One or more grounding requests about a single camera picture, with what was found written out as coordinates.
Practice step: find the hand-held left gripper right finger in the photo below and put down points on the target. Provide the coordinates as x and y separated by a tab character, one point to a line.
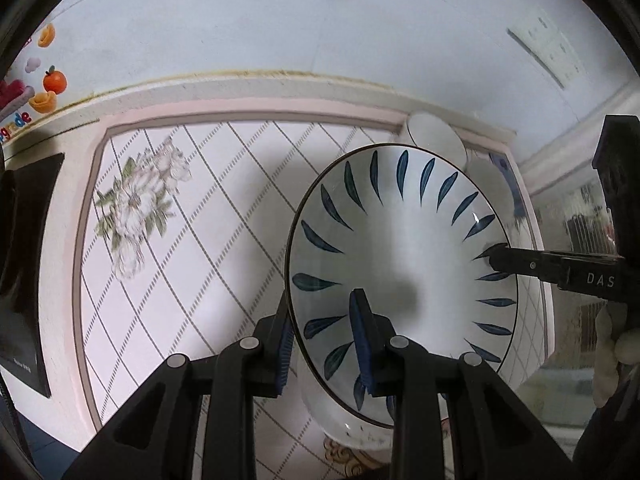
359	342

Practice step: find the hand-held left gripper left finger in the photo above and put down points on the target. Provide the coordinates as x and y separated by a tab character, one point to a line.
286	347

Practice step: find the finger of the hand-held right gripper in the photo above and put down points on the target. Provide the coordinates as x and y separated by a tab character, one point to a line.
525	263

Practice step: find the white plate blue leaf pattern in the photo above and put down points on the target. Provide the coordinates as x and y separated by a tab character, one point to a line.
400	240

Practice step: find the person's right hand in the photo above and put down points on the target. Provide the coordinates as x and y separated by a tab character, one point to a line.
607	355

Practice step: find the white bowl blue pattern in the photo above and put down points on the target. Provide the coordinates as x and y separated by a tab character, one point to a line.
340	412

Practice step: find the small white dish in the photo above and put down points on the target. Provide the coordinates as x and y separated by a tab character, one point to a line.
434	132

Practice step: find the black flat box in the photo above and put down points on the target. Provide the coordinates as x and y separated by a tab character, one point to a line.
25	270

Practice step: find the fruit pattern packet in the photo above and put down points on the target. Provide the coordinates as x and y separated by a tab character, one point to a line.
47	87

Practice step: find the white wall socket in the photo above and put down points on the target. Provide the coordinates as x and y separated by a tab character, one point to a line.
550	47

